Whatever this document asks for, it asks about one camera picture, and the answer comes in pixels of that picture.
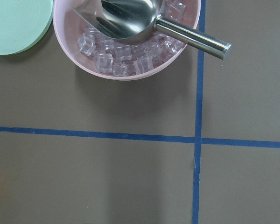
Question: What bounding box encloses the steel ice scoop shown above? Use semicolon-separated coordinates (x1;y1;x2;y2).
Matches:
73;0;232;59

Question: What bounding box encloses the light green plate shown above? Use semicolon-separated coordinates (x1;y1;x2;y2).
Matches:
0;0;53;56

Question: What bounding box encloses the pink bowl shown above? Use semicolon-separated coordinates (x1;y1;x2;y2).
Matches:
52;0;202;81

